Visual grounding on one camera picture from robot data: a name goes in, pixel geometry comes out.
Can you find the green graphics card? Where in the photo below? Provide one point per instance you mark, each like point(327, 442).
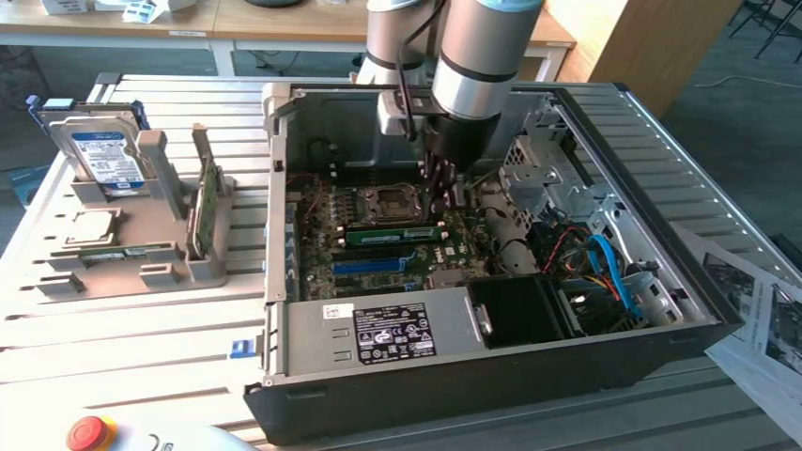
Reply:
point(206, 202)

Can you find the grey parts rack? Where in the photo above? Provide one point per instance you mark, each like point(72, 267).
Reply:
point(156, 282)

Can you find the green RAM stick white label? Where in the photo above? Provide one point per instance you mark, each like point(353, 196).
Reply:
point(388, 236)

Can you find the blue box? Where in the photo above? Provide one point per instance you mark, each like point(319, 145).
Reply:
point(28, 185)

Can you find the blue plastic clip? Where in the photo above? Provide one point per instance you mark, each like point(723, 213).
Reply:
point(241, 348)

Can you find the hard disk blue caddy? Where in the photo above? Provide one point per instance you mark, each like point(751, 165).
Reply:
point(62, 105)

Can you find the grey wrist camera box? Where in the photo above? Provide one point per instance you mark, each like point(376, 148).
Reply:
point(393, 113)

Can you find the printed paper sheets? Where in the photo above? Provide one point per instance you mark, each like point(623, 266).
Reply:
point(751, 300)

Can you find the silver disk bay cage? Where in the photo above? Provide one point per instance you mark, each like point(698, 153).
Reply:
point(551, 188)

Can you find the white teach pendant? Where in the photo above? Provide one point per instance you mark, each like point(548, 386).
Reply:
point(188, 439)

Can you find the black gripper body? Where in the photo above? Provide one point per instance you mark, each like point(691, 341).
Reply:
point(461, 138)

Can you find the red emergency stop button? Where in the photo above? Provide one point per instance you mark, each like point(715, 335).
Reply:
point(88, 432)

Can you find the open black PC case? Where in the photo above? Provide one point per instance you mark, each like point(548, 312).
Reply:
point(476, 399)

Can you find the white blue carton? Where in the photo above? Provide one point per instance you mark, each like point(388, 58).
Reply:
point(142, 9)

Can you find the CPU socket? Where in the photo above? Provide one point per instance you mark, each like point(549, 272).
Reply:
point(389, 203)

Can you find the blue expansion slot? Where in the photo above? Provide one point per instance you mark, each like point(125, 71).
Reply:
point(365, 267)

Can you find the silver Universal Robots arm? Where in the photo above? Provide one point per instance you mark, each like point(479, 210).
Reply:
point(465, 61)

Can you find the wooden desk white frame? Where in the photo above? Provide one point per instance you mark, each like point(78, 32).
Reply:
point(281, 23)

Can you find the black fan shroud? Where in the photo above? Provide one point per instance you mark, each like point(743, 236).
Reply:
point(519, 315)

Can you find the grey power supply unit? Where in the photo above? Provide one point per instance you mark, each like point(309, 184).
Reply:
point(325, 338)

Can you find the silver CPU chip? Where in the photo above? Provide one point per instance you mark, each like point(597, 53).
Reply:
point(93, 225)

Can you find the wooden cabinet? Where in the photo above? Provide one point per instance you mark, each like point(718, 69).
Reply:
point(651, 47)

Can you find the green motherboard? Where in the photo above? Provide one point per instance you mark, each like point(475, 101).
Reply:
point(325, 216)

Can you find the hard disk blue label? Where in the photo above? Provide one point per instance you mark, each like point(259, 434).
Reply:
point(106, 155)

